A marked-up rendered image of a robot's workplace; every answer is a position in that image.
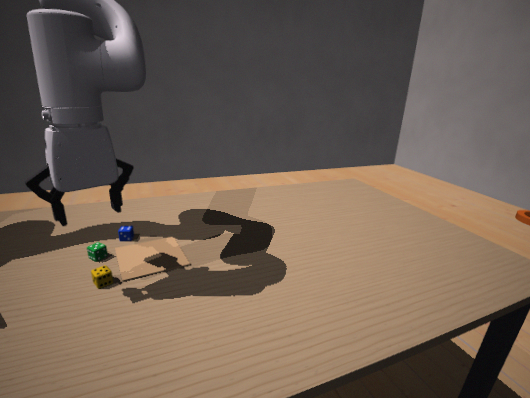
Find green die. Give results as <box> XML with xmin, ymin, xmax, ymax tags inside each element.
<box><xmin>87</xmin><ymin>242</ymin><xmax>108</xmax><ymax>262</ymax></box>

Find peach square mat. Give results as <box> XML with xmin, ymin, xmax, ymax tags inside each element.
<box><xmin>115</xmin><ymin>237</ymin><xmax>190</xmax><ymax>282</ymax></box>

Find blue die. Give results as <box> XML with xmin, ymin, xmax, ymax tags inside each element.
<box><xmin>118</xmin><ymin>226</ymin><xmax>134</xmax><ymax>241</ymax></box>

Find yellow die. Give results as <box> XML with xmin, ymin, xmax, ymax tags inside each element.
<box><xmin>91</xmin><ymin>265</ymin><xmax>113</xmax><ymax>289</ymax></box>

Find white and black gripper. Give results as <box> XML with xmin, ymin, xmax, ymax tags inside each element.
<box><xmin>25</xmin><ymin>122</ymin><xmax>134</xmax><ymax>226</ymax></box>

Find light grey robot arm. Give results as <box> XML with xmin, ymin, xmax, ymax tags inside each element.
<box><xmin>27</xmin><ymin>0</ymin><xmax>146</xmax><ymax>127</ymax></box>

